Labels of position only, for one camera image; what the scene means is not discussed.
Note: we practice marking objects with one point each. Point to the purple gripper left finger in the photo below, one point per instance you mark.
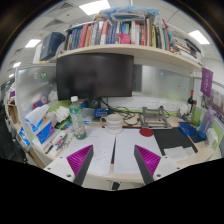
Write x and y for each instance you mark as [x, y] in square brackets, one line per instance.
[79, 163]

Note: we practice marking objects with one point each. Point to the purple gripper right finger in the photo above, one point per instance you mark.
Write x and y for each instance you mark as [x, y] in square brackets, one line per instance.
[147, 162]

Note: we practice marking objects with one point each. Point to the green plastic water bottle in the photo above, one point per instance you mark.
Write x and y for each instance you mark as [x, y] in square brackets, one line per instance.
[76, 114]

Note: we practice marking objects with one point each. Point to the right white paper sheet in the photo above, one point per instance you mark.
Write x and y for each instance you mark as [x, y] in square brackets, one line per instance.
[124, 160]

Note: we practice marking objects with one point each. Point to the white paper sheet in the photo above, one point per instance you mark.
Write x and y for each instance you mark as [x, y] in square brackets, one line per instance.
[124, 160]
[103, 144]

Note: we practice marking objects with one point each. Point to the red round coaster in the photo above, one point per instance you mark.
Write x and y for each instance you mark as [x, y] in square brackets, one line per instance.
[146, 132]

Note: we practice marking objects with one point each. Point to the left white paper sheet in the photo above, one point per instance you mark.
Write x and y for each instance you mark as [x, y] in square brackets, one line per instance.
[103, 144]

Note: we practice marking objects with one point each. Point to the black desk mat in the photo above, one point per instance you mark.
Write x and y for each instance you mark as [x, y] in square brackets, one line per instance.
[170, 138]

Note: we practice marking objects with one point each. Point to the black pen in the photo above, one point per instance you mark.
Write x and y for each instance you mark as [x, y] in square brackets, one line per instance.
[49, 149]

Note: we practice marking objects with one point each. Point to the metal laptop stand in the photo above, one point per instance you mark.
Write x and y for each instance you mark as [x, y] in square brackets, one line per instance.
[154, 118]

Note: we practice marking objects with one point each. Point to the blue tissue box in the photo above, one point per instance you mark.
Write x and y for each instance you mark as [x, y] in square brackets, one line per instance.
[39, 124]

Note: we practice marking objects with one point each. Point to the purple translucent bottle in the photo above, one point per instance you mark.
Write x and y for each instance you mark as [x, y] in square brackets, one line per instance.
[206, 122]

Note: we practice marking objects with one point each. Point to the dark wine bottle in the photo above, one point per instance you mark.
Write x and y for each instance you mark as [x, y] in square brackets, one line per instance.
[190, 102]

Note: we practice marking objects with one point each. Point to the black computer monitor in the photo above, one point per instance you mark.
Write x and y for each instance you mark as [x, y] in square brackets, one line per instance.
[94, 75]

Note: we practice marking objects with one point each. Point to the frosted glass partition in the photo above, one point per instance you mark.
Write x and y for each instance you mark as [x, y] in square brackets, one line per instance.
[33, 84]

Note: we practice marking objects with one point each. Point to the purple hanging banner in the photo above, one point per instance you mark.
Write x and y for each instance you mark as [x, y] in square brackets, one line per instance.
[206, 83]

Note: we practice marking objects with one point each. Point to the dark blue box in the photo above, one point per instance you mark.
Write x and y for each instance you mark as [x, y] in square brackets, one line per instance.
[50, 45]

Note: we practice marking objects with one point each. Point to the row of books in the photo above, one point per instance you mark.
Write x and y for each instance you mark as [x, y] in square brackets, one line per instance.
[149, 33]

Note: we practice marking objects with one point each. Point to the wooden wall shelf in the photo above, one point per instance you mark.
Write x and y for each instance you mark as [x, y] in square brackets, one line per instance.
[138, 52]

